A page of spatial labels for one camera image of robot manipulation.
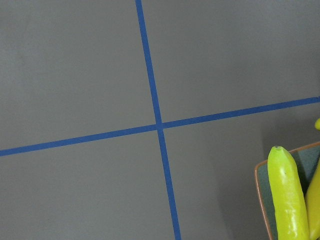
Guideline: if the pale yellow-green banana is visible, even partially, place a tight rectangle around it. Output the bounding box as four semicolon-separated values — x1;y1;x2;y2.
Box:
267;146;309;240

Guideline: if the yellow banana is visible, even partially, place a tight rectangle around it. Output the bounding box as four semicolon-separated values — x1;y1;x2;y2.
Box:
305;161;320;240
314;118;320;130

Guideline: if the square blue ceramic plate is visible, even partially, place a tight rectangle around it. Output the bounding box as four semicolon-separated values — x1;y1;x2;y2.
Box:
254;142;320;240

